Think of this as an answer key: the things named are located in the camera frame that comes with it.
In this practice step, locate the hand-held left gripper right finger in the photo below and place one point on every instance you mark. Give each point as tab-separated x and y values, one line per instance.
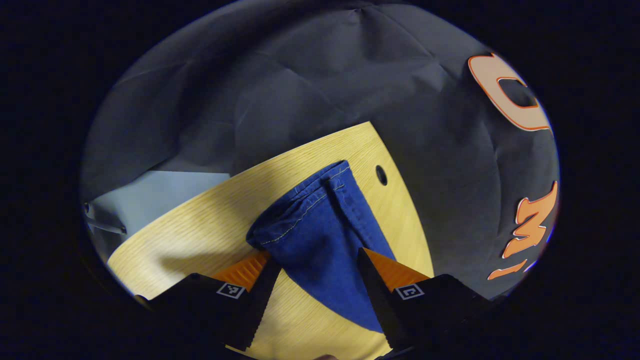
377	295

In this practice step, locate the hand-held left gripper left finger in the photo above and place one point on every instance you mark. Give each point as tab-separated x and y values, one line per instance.
262	300

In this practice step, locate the blue jeans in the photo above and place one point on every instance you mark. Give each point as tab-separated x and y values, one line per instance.
320	230

